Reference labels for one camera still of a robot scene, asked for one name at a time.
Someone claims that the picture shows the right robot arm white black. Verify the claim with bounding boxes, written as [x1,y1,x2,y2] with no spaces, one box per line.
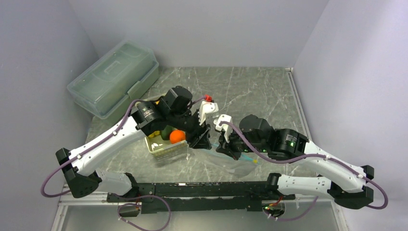
[214,115,374,209]

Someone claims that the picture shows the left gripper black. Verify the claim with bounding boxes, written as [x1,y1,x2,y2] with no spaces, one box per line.
[169,110,212,151]

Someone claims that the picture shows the clear zip top bag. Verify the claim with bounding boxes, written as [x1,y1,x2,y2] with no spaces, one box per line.
[188,143,259,180]

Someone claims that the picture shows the yellow bananas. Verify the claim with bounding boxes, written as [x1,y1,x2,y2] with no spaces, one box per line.
[148,130,161,138]

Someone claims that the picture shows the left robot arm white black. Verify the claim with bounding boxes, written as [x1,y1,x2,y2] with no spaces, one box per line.
[56,86,218,202]

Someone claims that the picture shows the aluminium frame rail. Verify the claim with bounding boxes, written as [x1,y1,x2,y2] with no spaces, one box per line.
[51,192,123,231]

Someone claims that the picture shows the dark green avocado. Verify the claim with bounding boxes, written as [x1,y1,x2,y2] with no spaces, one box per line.
[160,125,174,141]

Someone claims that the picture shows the orange fruit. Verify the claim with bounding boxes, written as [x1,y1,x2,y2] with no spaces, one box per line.
[169,130,186,144]

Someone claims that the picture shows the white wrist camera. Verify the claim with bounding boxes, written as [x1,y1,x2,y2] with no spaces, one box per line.
[214,114,233,143]
[197,95,220,126]

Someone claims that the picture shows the pale green perforated basket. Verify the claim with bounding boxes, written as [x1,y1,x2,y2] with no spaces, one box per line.
[144,135,187,157]

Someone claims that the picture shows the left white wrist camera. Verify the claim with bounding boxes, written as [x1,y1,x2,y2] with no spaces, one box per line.
[197,95,220,126]

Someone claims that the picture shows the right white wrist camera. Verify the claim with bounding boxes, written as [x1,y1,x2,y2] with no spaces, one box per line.
[214,114,233,143]

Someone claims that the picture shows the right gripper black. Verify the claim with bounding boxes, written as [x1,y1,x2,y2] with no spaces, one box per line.
[216,125,268,160]

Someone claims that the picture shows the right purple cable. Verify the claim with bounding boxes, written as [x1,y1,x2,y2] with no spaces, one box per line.
[220,120,389,222]

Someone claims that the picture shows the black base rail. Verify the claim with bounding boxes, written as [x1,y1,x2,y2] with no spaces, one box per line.
[107,181,280,214]

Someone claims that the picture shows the clear lidded storage box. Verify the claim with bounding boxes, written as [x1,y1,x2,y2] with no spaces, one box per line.
[67,40,159,119]

